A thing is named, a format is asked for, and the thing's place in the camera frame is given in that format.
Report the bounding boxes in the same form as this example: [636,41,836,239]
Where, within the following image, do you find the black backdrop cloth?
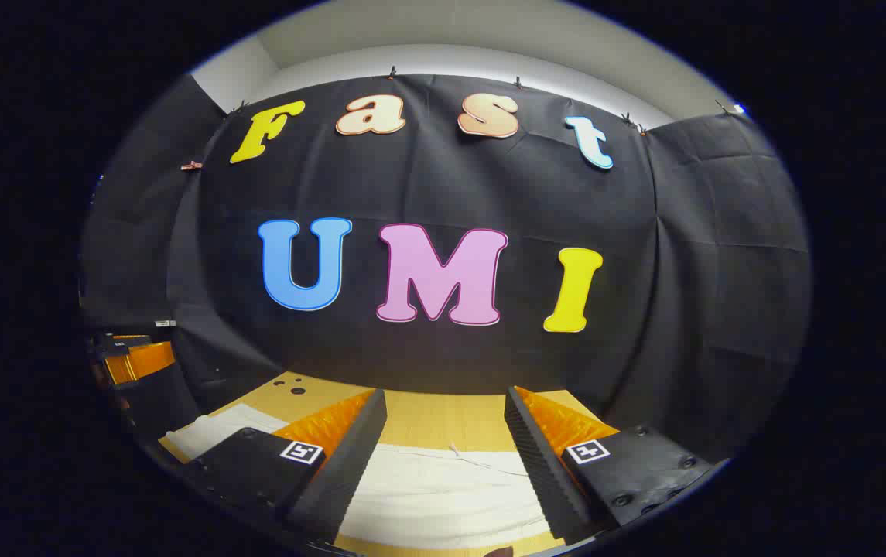
[79,73,812,466]

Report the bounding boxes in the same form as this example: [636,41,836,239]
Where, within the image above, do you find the white jeans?
[164,402,559,552]

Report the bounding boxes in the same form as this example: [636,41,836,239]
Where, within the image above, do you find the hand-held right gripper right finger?
[505,385,716,545]

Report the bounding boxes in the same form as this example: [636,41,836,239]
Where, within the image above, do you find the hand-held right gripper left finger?
[178,388,388,545]

